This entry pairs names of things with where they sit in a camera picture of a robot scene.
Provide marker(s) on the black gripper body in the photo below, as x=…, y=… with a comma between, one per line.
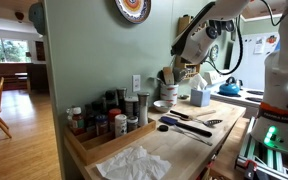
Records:
x=190, y=61

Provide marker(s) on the wooden spatula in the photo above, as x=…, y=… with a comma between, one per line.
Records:
x=168, y=76

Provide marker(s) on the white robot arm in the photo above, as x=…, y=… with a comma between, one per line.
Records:
x=279, y=80

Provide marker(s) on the white bucket red print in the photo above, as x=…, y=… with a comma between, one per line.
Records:
x=169, y=94

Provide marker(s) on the dark kitchen utensil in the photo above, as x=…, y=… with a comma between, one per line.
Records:
x=179, y=75

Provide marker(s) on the small shallow dish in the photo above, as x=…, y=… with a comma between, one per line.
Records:
x=184, y=97

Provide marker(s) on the blue tissue box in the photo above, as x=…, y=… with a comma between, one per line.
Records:
x=200, y=97

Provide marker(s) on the blue kettle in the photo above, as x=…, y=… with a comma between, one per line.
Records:
x=229, y=89

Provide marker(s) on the white ceramic bowl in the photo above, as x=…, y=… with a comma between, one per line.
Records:
x=163, y=106

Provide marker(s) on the wooden spoon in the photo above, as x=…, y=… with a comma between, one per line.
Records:
x=205, y=113

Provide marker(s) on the white stove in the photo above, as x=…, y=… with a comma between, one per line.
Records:
x=240, y=100

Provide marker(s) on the white refrigerator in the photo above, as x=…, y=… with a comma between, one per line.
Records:
x=254, y=73

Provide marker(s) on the tall silver-white grinder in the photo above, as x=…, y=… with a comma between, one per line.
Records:
x=143, y=110

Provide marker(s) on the white fridge note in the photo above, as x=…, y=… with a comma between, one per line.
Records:
x=259, y=45

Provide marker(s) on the black round cap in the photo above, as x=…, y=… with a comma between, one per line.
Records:
x=163, y=128

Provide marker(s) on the round metal tin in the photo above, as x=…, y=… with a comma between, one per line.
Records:
x=131, y=106

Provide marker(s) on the metal fork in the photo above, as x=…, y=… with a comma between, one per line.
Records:
x=197, y=138

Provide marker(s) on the tall dark pepper grinder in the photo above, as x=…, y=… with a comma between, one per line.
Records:
x=121, y=96

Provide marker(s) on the small silver lid jar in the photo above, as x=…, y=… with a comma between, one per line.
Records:
x=132, y=124

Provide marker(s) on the black cap dark bottle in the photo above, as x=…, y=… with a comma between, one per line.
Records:
x=110, y=98

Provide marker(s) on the red lid spice jar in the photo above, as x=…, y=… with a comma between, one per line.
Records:
x=114, y=112

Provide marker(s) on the white spice shaker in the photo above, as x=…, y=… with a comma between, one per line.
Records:
x=120, y=128

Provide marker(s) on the dark spice bottle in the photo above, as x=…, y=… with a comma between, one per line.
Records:
x=90, y=121
x=97, y=107

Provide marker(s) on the blue lid spice jar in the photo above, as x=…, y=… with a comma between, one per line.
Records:
x=101, y=126

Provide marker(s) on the wooden spice tray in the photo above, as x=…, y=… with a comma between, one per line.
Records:
x=117, y=146

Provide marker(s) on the crumpled white paper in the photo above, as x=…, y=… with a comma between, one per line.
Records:
x=134, y=165

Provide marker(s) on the white cap brown bottle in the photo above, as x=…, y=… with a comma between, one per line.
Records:
x=78, y=123

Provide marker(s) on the small clear bottle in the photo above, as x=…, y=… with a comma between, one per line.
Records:
x=69, y=116

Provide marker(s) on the red round ornament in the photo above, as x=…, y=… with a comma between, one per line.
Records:
x=19, y=15

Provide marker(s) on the window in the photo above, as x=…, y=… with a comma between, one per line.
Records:
x=4, y=50

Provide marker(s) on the wooden bench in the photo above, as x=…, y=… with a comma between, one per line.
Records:
x=4, y=76

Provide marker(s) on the small patterned wall plate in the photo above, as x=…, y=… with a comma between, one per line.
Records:
x=214, y=53

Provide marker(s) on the wooden wall spice rack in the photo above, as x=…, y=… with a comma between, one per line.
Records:
x=183, y=23

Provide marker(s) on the white wall outlet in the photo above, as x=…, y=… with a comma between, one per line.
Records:
x=136, y=83

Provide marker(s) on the colourful decorative wall plate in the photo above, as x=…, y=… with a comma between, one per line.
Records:
x=134, y=10

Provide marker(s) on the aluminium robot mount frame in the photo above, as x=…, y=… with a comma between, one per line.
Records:
x=257, y=156

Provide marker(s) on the dark picture frame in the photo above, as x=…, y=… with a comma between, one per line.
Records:
x=40, y=50

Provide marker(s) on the grey-green wall ornament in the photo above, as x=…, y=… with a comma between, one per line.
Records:
x=37, y=18

